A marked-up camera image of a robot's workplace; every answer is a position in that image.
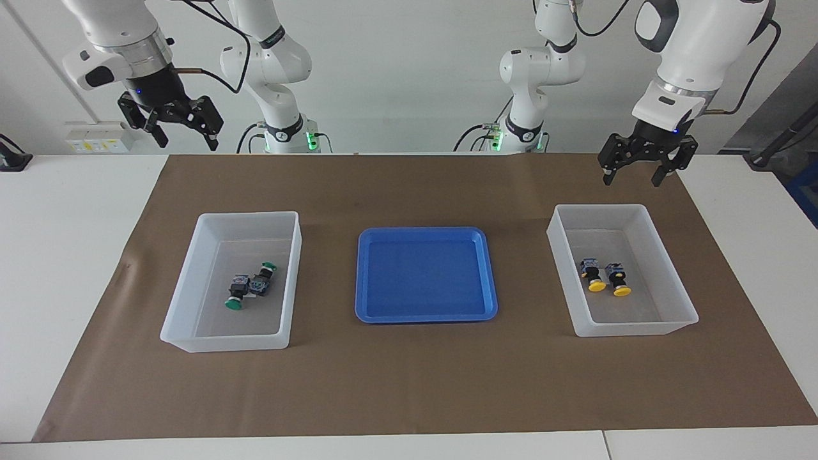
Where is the yellow push button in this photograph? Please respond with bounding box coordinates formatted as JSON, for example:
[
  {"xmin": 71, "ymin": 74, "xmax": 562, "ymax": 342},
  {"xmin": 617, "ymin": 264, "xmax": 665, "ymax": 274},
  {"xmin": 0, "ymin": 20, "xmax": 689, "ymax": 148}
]
[
  {"xmin": 606, "ymin": 262, "xmax": 633, "ymax": 298},
  {"xmin": 578, "ymin": 257, "xmax": 608, "ymax": 293}
]

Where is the green push button small head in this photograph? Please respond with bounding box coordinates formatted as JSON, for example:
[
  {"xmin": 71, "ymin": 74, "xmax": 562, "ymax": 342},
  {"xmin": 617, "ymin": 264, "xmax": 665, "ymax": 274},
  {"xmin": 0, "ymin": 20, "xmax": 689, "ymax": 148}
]
[{"xmin": 249, "ymin": 261, "xmax": 277, "ymax": 296}]

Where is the green push button wide head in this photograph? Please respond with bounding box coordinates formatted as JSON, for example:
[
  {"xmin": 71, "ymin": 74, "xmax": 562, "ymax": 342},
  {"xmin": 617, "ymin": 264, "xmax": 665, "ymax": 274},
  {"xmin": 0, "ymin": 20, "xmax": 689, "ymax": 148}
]
[{"xmin": 225, "ymin": 273, "xmax": 251, "ymax": 312}]

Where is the black stand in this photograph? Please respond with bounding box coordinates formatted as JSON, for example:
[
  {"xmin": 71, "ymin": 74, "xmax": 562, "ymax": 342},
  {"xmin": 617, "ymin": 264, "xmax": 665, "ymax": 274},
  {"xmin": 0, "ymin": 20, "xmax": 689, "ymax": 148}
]
[{"xmin": 745, "ymin": 102, "xmax": 818, "ymax": 170}]

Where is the translucent white plastic box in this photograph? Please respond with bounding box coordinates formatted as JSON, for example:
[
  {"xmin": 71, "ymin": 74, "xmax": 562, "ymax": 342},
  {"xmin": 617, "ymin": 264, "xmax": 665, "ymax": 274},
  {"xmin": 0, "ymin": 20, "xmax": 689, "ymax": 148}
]
[
  {"xmin": 546, "ymin": 204, "xmax": 699, "ymax": 337},
  {"xmin": 160, "ymin": 211, "xmax": 302, "ymax": 353}
]

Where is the blue crate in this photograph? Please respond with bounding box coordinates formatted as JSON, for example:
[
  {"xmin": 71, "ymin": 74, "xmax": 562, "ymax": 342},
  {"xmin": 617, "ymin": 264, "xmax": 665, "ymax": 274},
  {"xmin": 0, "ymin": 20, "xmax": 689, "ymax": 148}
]
[{"xmin": 785, "ymin": 163, "xmax": 818, "ymax": 227}]

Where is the black device on table edge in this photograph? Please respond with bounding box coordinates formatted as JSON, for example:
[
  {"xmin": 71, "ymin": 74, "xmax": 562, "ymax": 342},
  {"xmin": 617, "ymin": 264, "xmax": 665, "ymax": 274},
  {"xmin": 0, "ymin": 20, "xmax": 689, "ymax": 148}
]
[{"xmin": 0, "ymin": 133, "xmax": 34, "ymax": 172}]

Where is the dark grey partition panel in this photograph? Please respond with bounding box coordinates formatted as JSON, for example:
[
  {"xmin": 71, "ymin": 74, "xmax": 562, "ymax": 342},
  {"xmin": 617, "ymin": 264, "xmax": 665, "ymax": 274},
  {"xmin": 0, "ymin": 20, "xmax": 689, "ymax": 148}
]
[{"xmin": 719, "ymin": 54, "xmax": 818, "ymax": 155}]

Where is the blue plastic tray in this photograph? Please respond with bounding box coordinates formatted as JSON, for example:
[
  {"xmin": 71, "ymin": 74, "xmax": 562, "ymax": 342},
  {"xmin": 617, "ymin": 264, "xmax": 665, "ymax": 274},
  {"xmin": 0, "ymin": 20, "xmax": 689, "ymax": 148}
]
[{"xmin": 355, "ymin": 226, "xmax": 499, "ymax": 324}]

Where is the brown paper mat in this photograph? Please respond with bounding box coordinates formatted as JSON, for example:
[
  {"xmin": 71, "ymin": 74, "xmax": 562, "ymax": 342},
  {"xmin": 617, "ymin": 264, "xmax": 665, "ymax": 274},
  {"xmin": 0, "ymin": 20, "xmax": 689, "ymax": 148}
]
[{"xmin": 32, "ymin": 153, "xmax": 818, "ymax": 443}]

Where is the white wall socket strip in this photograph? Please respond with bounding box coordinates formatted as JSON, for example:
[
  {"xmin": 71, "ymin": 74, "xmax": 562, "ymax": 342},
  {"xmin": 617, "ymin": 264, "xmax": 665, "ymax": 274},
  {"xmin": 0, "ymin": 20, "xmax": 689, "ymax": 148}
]
[{"xmin": 64, "ymin": 121, "xmax": 136, "ymax": 154}]

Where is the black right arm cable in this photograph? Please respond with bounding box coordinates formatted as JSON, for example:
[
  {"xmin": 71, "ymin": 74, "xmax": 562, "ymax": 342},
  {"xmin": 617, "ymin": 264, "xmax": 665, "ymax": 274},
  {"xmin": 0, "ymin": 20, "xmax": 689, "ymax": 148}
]
[{"xmin": 169, "ymin": 0, "xmax": 251, "ymax": 95}]

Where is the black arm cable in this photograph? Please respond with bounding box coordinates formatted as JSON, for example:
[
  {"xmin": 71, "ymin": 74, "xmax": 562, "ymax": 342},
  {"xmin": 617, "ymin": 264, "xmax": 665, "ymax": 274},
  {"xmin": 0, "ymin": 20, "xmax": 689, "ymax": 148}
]
[
  {"xmin": 572, "ymin": 0, "xmax": 783, "ymax": 116},
  {"xmin": 169, "ymin": 0, "xmax": 251, "ymax": 95}
]

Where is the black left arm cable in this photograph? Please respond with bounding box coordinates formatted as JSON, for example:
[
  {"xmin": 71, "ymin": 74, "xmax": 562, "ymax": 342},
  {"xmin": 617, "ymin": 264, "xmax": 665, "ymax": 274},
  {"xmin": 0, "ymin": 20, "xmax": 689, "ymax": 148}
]
[{"xmin": 572, "ymin": 0, "xmax": 783, "ymax": 116}]

